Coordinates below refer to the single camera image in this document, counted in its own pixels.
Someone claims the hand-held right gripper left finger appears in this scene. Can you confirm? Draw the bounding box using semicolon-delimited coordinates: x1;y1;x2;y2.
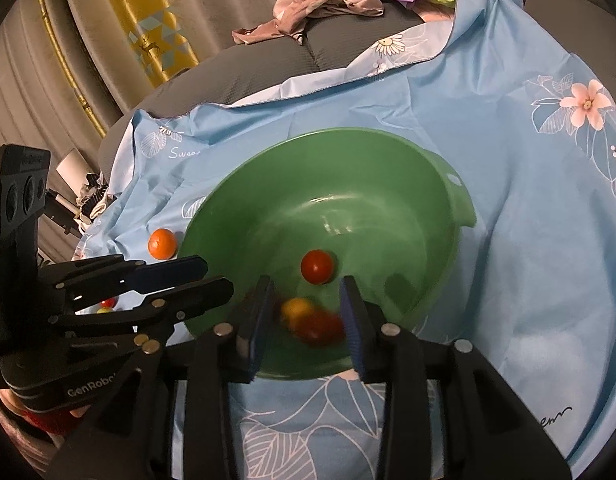
45;275;276;480

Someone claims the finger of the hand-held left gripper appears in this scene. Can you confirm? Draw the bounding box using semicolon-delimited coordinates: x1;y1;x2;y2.
53;255;209;306
49;276;235;343

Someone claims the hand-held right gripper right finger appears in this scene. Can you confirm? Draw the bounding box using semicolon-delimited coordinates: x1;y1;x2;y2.
338;276;574;480

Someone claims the orange round tomato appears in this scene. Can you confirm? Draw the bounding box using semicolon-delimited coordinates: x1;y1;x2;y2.
148;228;178;260

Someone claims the yellow-green tomato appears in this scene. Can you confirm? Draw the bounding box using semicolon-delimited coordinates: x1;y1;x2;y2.
280;297;314;331

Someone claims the green plastic bowl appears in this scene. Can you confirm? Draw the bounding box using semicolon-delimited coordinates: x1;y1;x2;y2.
178;127;478;382

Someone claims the black and white cloth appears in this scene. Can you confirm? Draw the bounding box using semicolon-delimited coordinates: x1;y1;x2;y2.
75;172;111;221

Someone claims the black stand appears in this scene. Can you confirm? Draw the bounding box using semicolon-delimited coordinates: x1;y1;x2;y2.
45;187;84;236

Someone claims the white lamp shade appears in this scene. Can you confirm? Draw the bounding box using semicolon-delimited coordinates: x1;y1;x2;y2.
57;149;91;193

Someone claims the light blue floral sheet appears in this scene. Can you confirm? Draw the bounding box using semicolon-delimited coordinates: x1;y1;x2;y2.
70;0;616;480

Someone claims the grey curtain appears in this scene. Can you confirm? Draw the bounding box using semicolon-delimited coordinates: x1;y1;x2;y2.
0;0;309;271

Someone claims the grey sofa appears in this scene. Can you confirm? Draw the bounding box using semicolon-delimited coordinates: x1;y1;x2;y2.
95;0;616;181

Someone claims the yellow patterned curtain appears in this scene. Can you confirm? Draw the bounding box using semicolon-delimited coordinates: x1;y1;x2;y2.
35;0;199;136

